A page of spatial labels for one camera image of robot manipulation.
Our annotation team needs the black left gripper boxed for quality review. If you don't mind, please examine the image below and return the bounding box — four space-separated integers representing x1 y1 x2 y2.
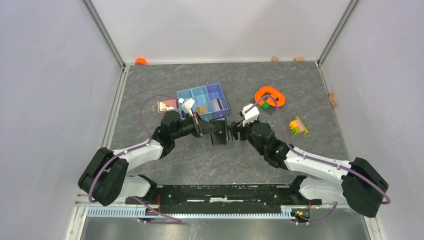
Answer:
171 111 218 140

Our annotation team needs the black card holder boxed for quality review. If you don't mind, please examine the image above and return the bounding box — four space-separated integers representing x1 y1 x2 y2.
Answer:
209 117 229 146

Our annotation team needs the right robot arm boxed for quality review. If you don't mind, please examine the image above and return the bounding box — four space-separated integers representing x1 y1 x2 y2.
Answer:
229 120 390 218

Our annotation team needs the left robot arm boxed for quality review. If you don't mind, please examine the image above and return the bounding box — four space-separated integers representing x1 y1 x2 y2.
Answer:
77 110 217 206

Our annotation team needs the yellow card in tray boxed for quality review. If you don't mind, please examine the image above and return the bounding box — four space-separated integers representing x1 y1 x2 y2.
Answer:
196 105 209 115

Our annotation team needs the blue three-compartment tray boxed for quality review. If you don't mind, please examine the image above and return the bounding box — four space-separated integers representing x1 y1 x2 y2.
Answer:
176 83 230 122

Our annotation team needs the pink and orange block toy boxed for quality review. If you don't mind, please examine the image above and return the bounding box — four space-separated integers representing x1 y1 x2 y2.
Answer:
157 99 179 114

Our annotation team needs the multicolour brick stack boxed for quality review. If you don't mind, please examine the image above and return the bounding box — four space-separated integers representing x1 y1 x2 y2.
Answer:
288 116 309 136

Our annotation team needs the orange round cap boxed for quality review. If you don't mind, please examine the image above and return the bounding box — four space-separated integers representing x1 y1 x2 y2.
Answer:
134 57 147 65

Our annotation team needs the wooden block right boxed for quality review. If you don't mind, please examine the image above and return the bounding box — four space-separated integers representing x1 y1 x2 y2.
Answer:
294 56 305 62

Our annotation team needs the wooden arch piece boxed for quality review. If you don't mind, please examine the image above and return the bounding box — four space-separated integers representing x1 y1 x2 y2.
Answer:
328 92 338 108

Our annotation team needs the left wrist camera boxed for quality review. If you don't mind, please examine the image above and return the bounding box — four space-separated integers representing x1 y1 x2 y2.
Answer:
178 97 195 118

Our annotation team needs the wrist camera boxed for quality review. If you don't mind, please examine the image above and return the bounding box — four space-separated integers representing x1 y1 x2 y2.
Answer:
178 97 195 118
241 103 260 127

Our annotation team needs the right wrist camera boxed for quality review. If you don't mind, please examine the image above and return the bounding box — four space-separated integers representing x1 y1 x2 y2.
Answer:
241 103 260 127

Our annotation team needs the orange oval ring toy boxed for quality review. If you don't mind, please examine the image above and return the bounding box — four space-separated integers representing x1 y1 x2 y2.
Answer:
253 86 286 108

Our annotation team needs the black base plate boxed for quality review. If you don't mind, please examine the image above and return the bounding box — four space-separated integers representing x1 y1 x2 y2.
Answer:
140 184 322 214

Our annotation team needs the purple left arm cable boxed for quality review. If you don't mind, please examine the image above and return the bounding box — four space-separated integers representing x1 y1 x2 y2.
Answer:
88 94 184 225

